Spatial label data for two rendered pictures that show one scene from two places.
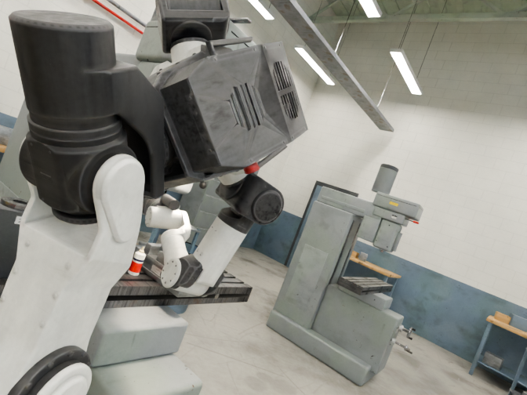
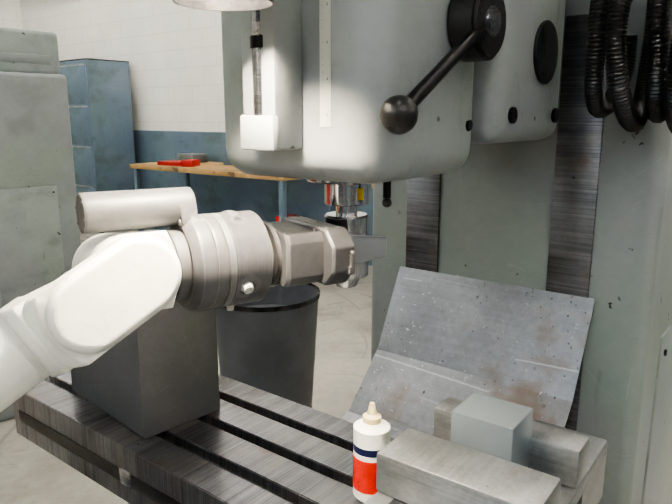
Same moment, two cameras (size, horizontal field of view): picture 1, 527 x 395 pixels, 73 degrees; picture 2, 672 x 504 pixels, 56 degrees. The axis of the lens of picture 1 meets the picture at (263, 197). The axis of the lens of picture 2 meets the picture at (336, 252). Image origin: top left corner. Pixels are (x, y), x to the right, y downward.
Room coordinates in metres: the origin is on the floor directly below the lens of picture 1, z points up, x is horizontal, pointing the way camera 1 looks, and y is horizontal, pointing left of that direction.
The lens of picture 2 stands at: (1.31, -0.26, 1.37)
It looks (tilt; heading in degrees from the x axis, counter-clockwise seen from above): 12 degrees down; 91
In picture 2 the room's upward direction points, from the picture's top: straight up
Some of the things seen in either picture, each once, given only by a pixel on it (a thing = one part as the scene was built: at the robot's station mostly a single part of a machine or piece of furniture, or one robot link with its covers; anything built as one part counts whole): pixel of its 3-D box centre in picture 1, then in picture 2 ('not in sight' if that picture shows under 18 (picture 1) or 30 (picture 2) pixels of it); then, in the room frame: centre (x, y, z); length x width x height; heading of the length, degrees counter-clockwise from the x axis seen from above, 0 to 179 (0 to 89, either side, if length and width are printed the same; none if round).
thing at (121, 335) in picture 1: (110, 307); not in sight; (1.31, 0.39, 0.82); 0.50 x 0.35 x 0.12; 53
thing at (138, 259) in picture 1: (138, 260); (371, 448); (1.34, 0.36, 1.01); 0.04 x 0.04 x 0.11
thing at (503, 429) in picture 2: not in sight; (491, 438); (1.45, 0.28, 1.07); 0.06 x 0.05 x 0.06; 144
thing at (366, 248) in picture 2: not in sight; (362, 249); (1.33, 0.36, 1.24); 0.06 x 0.02 x 0.03; 34
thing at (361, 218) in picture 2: not in sight; (346, 218); (1.31, 0.39, 1.26); 0.05 x 0.05 x 0.01
